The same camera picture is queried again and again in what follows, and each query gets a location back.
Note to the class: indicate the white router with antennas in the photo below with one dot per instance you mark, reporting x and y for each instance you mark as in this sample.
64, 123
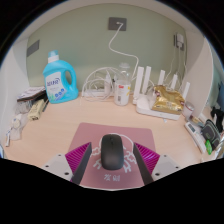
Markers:
143, 106

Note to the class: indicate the clear bottle with white label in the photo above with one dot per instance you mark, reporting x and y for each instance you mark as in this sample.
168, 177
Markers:
122, 93

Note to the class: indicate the dark printed packet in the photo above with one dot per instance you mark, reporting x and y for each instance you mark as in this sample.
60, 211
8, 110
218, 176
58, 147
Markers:
31, 94

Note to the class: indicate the pale yellow small box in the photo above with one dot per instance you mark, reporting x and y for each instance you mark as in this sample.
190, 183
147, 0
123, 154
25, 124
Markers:
36, 110

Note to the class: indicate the black computer mouse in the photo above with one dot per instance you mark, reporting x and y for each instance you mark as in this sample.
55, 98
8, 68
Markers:
112, 153

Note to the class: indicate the white wall charger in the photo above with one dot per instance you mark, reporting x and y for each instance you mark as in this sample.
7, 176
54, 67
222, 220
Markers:
180, 40

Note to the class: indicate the white shelf unit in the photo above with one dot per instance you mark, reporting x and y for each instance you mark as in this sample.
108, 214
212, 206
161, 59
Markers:
200, 76

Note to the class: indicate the pink printed mouse pad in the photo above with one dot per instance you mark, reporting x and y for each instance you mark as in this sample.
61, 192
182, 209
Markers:
96, 133

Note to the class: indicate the gold foil snack bag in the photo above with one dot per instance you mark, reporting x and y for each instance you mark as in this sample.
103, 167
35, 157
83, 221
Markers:
168, 100

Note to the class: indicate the blue detergent bottle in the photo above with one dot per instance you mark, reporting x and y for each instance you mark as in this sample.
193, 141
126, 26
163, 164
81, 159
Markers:
55, 85

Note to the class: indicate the dark grey wall plate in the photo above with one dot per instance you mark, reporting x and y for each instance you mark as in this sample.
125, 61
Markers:
33, 48

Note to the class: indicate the small jar with pink lid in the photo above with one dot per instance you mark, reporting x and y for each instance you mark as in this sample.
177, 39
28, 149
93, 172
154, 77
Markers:
188, 110

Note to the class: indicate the black cloth bag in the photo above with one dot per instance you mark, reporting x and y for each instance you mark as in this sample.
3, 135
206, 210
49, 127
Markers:
218, 118

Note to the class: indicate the dark grey wall socket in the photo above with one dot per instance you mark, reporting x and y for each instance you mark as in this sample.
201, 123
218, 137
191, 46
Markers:
115, 24

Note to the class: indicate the grey socket under charger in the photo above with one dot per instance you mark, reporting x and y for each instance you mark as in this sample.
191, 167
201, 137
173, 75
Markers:
174, 41

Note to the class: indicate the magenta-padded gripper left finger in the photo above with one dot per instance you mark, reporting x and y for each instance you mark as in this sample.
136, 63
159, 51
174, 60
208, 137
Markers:
77, 156

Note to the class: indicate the white remote control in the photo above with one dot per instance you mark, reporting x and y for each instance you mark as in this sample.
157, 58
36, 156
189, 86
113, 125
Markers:
196, 138

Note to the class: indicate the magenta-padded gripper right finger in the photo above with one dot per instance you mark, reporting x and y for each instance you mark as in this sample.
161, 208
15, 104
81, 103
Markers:
149, 157

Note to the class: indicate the green tissue pack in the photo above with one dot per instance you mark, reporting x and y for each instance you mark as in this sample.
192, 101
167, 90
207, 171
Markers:
209, 147

